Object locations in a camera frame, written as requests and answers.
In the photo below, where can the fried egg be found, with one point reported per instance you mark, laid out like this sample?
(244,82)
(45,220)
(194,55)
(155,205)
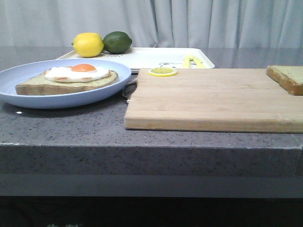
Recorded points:
(78,73)

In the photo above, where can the bread slice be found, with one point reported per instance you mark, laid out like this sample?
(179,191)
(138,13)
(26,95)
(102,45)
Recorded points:
(40,86)
(289,78)

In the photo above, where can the light blue round plate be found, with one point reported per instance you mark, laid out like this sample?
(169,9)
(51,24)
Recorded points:
(13,76)

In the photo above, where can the white rectangular tray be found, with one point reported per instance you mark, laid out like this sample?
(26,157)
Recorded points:
(143,57)

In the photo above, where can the lemon slice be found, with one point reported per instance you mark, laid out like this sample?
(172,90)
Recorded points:
(162,72)

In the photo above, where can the yellow plastic fork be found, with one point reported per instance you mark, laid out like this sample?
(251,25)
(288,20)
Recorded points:
(186,62)

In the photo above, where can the yellow plastic knife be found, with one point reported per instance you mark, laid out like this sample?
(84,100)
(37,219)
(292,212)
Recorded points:
(198,62)

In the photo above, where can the green lime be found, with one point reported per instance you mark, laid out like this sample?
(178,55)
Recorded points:
(117,42)

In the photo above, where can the yellow lemon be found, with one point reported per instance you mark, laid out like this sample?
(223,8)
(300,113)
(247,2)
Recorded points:
(88,44)

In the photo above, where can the wooden cutting board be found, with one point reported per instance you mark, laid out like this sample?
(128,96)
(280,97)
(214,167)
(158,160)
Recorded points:
(227,100)

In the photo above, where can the white curtain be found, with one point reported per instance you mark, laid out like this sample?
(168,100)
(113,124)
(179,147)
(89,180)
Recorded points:
(155,23)

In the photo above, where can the metal cutting board handle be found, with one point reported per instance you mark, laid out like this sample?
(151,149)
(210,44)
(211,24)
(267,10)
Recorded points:
(129,89)

